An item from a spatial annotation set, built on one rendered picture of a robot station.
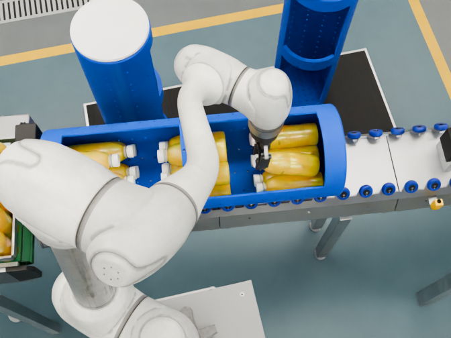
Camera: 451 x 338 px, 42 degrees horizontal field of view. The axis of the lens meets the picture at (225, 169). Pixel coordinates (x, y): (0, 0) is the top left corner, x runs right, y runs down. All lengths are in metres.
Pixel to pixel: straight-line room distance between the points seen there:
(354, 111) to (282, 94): 1.73
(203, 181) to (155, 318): 0.49
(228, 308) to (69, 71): 1.99
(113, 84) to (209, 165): 1.17
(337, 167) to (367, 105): 1.36
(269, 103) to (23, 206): 0.59
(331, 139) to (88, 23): 0.98
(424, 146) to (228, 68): 0.96
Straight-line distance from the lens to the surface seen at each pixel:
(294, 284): 2.80
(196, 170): 1.03
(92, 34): 2.13
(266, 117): 1.33
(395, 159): 2.05
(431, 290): 2.71
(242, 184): 1.89
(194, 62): 1.34
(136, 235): 0.86
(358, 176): 1.99
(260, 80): 1.28
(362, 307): 2.84
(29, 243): 2.01
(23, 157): 0.96
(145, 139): 1.89
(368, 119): 2.99
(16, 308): 2.27
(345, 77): 3.08
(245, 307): 1.68
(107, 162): 1.73
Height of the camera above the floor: 2.73
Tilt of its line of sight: 68 degrees down
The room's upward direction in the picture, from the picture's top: straight up
